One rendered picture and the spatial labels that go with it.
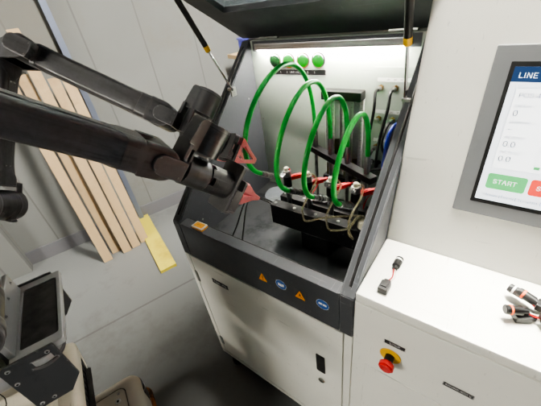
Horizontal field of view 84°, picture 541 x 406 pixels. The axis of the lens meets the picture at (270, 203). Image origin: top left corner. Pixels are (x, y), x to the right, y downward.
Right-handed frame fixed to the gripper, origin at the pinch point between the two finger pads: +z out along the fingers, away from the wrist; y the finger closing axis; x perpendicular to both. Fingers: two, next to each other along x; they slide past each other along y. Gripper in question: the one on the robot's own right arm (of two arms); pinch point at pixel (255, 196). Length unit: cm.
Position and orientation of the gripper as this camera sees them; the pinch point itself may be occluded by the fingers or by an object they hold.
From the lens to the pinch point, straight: 68.5
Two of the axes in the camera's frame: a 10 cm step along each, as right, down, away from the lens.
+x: -6.3, -3.6, 6.9
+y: 4.4, -9.0, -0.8
